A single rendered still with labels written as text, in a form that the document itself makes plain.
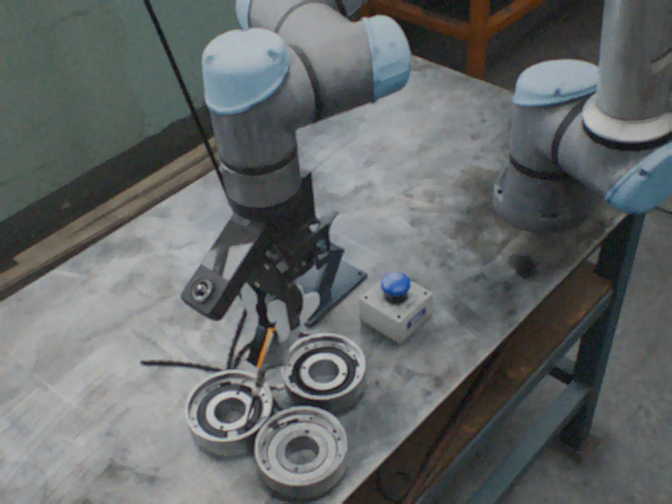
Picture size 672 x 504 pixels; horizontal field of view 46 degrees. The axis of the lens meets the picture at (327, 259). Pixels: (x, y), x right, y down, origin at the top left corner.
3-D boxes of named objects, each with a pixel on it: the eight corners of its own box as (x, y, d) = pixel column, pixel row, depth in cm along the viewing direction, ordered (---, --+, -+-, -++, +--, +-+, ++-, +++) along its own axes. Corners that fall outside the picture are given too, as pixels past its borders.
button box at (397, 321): (400, 346, 106) (400, 320, 102) (360, 321, 110) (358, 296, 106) (437, 311, 110) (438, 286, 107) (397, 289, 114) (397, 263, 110)
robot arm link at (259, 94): (310, 47, 67) (217, 77, 64) (320, 155, 74) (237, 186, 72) (269, 13, 72) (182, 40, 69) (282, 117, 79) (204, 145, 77)
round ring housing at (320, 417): (361, 488, 90) (359, 468, 88) (271, 516, 89) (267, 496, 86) (333, 417, 98) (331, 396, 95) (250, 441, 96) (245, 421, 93)
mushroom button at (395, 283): (398, 321, 106) (397, 294, 102) (375, 307, 108) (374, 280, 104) (416, 304, 108) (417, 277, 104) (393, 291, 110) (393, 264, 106)
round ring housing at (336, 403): (353, 346, 106) (351, 325, 103) (377, 407, 99) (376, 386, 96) (276, 365, 105) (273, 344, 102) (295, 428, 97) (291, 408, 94)
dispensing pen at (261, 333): (224, 425, 93) (265, 294, 89) (247, 417, 96) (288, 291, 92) (237, 434, 92) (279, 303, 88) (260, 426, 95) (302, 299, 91)
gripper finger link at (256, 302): (296, 312, 95) (295, 259, 89) (262, 341, 92) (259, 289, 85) (277, 298, 97) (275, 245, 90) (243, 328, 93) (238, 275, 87)
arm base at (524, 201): (527, 162, 134) (533, 111, 127) (610, 196, 126) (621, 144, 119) (473, 206, 126) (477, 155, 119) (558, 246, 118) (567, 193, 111)
